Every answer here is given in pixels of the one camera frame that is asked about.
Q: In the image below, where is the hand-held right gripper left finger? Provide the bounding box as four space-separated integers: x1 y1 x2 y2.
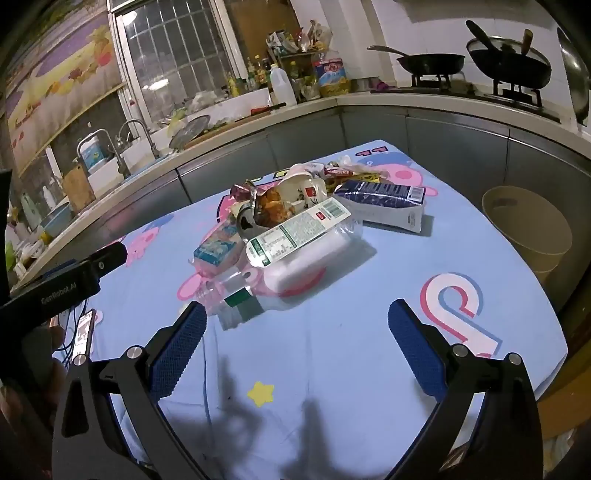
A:
52 301 208 480

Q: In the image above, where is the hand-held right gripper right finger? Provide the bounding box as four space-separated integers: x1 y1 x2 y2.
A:
387 298 543 480

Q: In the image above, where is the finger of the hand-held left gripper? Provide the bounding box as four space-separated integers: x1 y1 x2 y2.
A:
89 242 128 278

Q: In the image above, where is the beige waste bin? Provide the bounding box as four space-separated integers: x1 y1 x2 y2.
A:
481 185 573 286

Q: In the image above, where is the white paper noodle cup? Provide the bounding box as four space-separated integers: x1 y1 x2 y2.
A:
272 170 329 217

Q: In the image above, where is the person's left hand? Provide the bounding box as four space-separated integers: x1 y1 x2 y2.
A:
44 323 71 372

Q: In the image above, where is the smartphone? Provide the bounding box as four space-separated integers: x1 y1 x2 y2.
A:
71 308 97 363

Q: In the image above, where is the crushed clear green-capped bottle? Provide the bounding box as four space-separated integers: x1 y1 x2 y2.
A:
188 258 265 330

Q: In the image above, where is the blue bowl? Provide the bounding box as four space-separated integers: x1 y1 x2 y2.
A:
39 203 72 236

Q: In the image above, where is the wooden cutting board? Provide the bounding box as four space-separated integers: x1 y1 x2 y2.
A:
61 164 96 213

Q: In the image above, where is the straight silver faucet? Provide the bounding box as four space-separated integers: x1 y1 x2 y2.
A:
76 129 131 178

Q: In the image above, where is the light blue snack packet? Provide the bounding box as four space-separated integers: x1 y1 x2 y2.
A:
193 225 246 269

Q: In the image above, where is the blue and white container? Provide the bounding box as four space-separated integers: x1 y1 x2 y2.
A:
76 136 109 174

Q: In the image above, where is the curved silver faucet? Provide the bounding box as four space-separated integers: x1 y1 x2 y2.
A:
115 119 161 160

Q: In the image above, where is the large clear labelled plastic bottle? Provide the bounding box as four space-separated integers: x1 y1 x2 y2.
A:
245 200 370 303

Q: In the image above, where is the silver foil wrapper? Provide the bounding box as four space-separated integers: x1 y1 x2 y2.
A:
230 181 260 234

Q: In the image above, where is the glass pot lid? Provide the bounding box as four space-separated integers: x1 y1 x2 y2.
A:
168 115 211 151

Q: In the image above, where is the dark blue drink carton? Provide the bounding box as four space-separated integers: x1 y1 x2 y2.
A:
332 179 426 234

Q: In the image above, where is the white basin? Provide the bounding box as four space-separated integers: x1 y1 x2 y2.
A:
203 88 273 121

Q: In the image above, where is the barred window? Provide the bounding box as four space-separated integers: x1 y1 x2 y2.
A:
108 0 241 116

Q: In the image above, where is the kitchen counter with grey cabinets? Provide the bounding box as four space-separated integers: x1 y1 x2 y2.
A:
9 88 591 315

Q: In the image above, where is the row of sauce bottles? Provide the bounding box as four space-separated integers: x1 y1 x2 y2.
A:
225 55 274 97

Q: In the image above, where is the white plastic jug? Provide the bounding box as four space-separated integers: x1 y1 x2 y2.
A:
269 64 297 107

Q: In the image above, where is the gas stove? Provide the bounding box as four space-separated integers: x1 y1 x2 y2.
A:
409 73 561 123

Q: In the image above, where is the large cooking oil bottle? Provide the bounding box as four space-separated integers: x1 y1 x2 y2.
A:
314 58 352 97

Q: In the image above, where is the cluttered wooden shelf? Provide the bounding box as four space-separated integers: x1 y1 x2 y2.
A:
265 21 334 100

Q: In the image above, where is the black frying pan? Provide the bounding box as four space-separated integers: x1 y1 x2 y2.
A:
367 45 466 75

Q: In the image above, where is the black wok with lid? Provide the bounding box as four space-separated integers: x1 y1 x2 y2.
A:
465 20 553 89

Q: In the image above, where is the steel wok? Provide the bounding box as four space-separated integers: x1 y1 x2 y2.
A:
556 27 591 127

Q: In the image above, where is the fruit wall poster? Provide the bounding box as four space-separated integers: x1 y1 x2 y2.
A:
0 4 127 171

